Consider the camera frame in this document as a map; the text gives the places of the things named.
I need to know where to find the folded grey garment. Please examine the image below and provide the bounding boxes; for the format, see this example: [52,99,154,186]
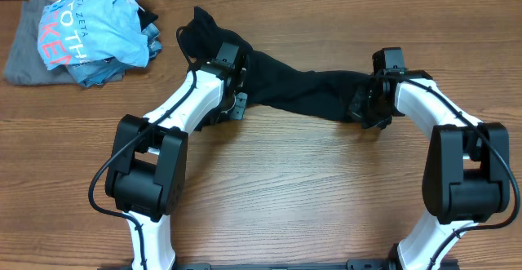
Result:
[3,0,79,86]

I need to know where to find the black t-shirt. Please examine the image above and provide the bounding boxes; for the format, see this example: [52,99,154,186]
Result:
[181,7,375,126]

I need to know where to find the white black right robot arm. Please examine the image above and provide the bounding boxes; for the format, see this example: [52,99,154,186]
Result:
[363,69,520,269]

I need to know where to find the black garment in pile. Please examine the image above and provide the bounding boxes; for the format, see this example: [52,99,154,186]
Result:
[137,9,158,31]

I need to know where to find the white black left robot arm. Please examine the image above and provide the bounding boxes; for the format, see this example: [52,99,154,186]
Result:
[101,43,246,269]

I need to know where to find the light blue printed t-shirt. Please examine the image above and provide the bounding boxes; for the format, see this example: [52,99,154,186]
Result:
[37,0,149,70]

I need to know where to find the folded blue denim jeans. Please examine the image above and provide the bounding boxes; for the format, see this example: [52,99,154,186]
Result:
[66,23,162,87]

